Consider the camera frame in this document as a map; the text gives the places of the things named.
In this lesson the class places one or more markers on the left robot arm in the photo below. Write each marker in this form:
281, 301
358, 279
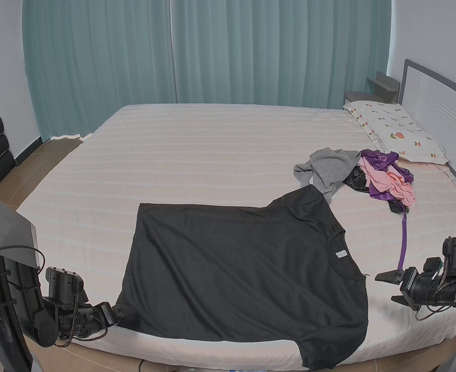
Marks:
3, 285

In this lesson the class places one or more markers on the blue-green curtain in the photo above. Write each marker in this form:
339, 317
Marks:
282, 41
96, 52

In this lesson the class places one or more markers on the grey garment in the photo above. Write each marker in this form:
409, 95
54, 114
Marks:
328, 165

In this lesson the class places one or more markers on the grey bedside table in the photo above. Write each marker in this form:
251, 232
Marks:
383, 81

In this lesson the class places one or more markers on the black lace garment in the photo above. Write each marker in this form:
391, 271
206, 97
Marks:
354, 180

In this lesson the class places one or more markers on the pink garment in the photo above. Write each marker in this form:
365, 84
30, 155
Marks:
400, 192

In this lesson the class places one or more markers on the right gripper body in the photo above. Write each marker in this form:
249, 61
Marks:
425, 289

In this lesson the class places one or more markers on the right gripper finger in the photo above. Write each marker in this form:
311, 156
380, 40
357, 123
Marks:
393, 277
406, 302

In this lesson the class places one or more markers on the white printed pillow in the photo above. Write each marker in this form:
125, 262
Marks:
398, 130

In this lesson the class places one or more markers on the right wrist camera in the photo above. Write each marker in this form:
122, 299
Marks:
432, 266

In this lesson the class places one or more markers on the black T-shirt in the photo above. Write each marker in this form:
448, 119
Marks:
232, 266

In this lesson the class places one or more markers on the bed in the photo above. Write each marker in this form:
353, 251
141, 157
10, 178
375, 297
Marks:
193, 149

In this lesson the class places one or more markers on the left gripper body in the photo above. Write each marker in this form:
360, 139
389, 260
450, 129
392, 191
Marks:
92, 320

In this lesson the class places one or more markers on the purple satin garment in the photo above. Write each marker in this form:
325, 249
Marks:
379, 160

